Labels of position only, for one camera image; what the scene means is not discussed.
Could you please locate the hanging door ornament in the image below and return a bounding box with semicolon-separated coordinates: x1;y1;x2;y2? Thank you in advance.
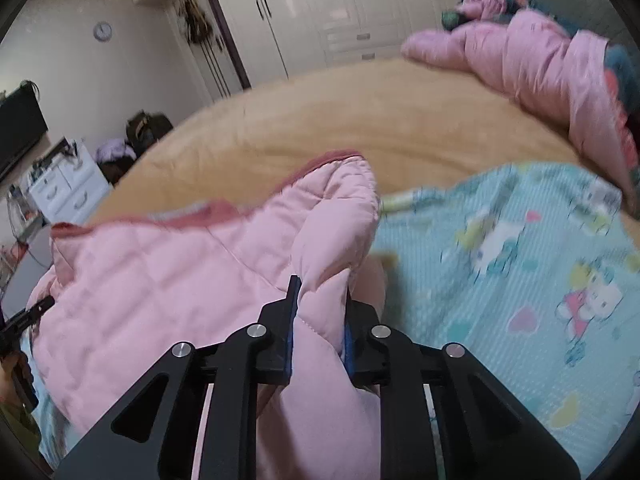
180;0;217;50

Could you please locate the person's left forearm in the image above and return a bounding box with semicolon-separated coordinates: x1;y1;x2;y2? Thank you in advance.
0;370;41;461

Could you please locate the pink puffer coat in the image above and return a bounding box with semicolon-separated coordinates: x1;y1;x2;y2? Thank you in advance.
400;0;640;201

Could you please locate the white drawer chest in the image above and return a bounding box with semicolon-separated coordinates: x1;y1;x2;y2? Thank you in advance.
27;145;113;223

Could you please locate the purple cloth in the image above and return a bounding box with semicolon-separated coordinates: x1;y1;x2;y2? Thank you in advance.
95;139;136;163

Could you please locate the white glossy wardrobe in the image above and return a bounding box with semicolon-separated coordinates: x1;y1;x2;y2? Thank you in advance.
127;0;471;81

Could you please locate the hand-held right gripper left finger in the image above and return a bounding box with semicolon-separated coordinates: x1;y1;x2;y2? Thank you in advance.
52;274;301;480

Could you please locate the dark bag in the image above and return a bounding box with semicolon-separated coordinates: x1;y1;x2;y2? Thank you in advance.
125;110;173;156

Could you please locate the grey padded headboard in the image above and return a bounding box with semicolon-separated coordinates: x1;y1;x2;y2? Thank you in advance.
520;0;631;46

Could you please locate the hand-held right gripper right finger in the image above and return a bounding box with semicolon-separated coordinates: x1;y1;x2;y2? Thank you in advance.
342;285;583;480

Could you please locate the pink quilted jacket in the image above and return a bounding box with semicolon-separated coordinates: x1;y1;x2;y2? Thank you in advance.
25;149;388;480

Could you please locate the black television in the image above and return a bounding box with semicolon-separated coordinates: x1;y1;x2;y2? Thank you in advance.
0;80;49;181

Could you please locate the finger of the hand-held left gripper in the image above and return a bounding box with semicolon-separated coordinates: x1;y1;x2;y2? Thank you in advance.
0;295;56;341

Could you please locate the white door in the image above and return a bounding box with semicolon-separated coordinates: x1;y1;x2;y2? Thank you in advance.
165;0;251;103

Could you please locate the blue cartoon-print blanket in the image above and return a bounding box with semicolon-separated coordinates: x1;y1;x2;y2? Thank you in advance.
35;160;640;480

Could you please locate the tan bed blanket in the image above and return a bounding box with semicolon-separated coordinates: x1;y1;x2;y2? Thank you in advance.
87;55;626;226

